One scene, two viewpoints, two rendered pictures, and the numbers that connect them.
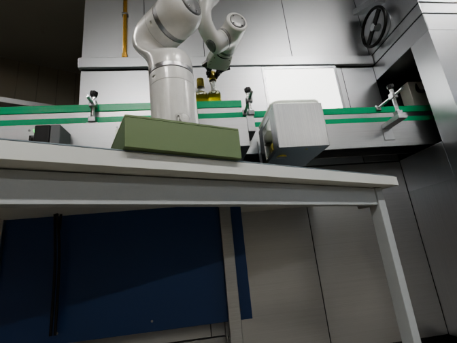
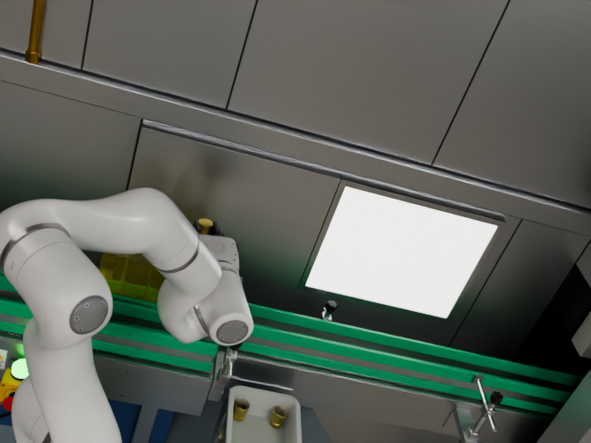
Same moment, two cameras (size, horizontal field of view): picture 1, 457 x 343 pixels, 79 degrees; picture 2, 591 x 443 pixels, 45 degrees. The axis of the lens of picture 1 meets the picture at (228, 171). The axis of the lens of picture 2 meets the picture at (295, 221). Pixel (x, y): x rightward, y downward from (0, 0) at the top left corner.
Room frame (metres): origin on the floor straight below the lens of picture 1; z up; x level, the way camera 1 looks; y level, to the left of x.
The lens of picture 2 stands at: (-0.20, -0.04, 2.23)
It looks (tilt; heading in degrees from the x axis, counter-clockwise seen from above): 31 degrees down; 355
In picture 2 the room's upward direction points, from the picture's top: 21 degrees clockwise
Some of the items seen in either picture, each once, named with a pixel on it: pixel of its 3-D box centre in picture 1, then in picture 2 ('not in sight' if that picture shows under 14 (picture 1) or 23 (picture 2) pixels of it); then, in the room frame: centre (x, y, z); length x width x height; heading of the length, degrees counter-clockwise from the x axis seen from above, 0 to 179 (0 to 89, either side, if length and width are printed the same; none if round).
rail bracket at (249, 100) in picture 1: (248, 105); (229, 352); (1.02, -0.11, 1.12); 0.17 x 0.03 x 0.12; 8
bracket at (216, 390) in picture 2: (249, 128); (218, 375); (1.04, -0.10, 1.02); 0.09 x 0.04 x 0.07; 8
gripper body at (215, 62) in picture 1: (219, 58); (214, 261); (1.01, -0.01, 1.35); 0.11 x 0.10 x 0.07; 21
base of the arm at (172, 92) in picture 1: (174, 109); not in sight; (0.65, 0.13, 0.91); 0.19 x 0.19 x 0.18
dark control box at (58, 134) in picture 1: (52, 141); not in sight; (0.86, 0.59, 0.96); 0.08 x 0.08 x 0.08; 8
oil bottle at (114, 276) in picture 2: not in sight; (111, 275); (1.11, 0.20, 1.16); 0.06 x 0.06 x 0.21; 8
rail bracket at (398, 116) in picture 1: (392, 110); (475, 418); (1.11, -0.74, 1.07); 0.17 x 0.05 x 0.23; 8
